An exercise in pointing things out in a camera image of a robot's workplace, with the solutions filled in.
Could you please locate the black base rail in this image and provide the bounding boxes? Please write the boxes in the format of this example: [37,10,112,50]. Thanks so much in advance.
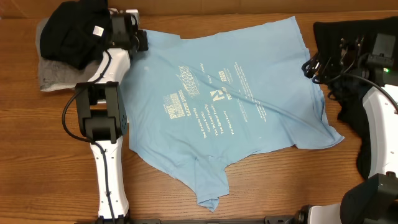
[127,215,295,224]

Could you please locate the black garment at right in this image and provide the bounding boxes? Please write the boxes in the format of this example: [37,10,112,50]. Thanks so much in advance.
[313,17,397,179]

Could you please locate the black folded garment on stack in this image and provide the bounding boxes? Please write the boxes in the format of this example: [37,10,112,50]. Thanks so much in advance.
[40,0,111,70]

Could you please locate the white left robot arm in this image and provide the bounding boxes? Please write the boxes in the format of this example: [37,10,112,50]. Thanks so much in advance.
[75,9,148,223]

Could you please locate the light blue printed t-shirt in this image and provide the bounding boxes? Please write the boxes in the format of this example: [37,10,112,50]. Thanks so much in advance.
[122,17,343,211]

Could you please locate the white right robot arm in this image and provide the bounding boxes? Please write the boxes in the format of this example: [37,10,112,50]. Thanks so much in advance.
[291,32,397,224]

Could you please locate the grey folded shorts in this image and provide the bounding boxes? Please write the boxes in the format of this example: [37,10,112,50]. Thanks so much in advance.
[35,18,101,91]

